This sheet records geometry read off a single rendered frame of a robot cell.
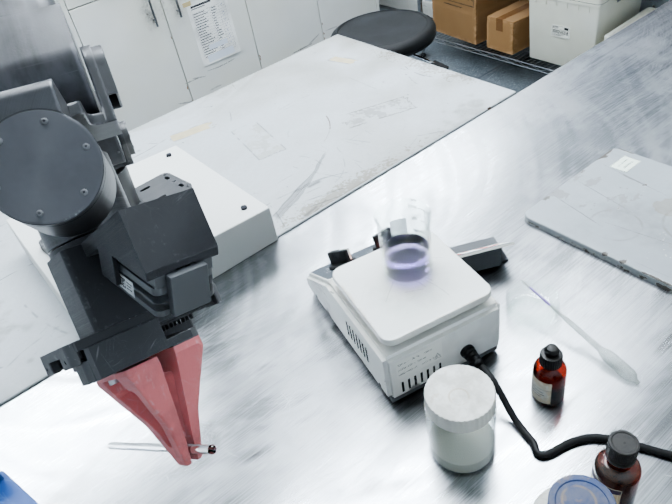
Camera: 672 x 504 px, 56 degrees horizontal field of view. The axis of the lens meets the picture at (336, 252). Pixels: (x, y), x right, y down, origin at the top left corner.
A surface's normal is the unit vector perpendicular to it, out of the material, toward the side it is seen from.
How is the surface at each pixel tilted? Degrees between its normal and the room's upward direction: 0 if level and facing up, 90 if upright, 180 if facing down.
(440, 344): 90
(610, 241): 0
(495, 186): 0
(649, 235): 0
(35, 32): 28
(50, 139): 50
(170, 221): 55
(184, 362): 75
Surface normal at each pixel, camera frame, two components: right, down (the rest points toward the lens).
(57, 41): 0.08, -0.42
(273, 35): 0.62, 0.43
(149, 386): 0.69, 0.12
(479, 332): 0.43, 0.53
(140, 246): 0.58, -0.22
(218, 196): -0.13, -0.79
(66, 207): 0.23, -0.07
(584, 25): -0.76, 0.53
